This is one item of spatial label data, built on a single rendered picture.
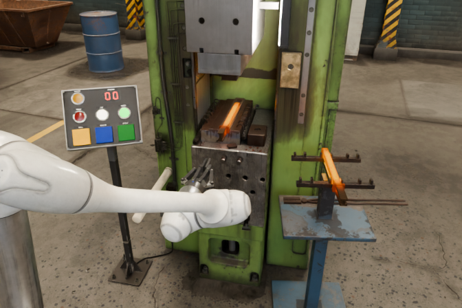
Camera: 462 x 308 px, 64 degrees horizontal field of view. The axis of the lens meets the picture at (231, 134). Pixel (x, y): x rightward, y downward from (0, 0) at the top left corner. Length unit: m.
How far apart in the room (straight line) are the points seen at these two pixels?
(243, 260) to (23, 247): 1.48
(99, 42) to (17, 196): 5.58
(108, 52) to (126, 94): 4.50
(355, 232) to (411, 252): 1.09
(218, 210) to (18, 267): 0.51
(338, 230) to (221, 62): 0.91
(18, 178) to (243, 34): 1.15
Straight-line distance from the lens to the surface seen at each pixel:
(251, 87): 2.21
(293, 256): 2.40
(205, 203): 1.04
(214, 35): 1.66
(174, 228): 1.16
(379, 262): 2.66
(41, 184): 0.76
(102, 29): 6.23
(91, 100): 1.84
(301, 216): 1.78
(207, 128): 1.84
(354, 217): 1.83
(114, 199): 0.92
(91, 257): 2.67
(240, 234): 2.07
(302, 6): 1.74
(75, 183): 0.80
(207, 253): 2.23
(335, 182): 1.54
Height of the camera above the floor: 1.78
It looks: 27 degrees down
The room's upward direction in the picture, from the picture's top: straight up
